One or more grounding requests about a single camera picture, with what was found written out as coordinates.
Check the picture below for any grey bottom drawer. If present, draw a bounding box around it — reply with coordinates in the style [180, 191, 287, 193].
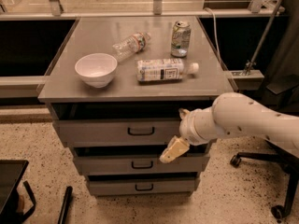
[88, 177, 199, 196]

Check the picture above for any black side table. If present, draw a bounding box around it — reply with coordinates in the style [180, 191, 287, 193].
[0, 160, 36, 224]

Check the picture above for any green soda can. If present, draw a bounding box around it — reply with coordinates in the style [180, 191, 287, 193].
[171, 21, 192, 58]

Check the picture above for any grey top drawer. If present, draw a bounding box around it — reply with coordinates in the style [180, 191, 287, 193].
[53, 119, 180, 147]

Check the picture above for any black bar on floor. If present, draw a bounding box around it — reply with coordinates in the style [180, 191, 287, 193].
[57, 186, 73, 224]

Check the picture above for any clear crushed water bottle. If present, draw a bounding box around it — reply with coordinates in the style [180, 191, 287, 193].
[112, 32, 151, 63]

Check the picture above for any grey drawer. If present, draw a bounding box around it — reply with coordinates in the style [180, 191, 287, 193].
[74, 155, 209, 175]
[88, 177, 199, 196]
[53, 119, 180, 147]

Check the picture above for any grey drawer cabinet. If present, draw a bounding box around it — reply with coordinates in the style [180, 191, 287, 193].
[39, 16, 234, 187]

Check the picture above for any white labelled drink bottle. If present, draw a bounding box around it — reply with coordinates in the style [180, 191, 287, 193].
[136, 58, 199, 82]

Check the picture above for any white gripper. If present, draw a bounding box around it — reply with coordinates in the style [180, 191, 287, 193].
[159, 107, 218, 163]

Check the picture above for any grey middle drawer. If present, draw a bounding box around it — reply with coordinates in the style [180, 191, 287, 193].
[74, 155, 209, 175]

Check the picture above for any white cable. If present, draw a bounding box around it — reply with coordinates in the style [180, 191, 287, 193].
[204, 7, 223, 65]

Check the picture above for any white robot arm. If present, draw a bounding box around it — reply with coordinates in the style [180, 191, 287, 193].
[160, 92, 299, 163]

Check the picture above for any black office chair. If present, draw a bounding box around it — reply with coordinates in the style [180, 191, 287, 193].
[230, 75, 299, 224]

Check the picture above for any white bowl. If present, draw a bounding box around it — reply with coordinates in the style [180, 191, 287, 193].
[75, 53, 118, 88]

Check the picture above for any metal clamp stand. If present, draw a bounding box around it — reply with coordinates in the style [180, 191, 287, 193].
[227, 0, 283, 91]

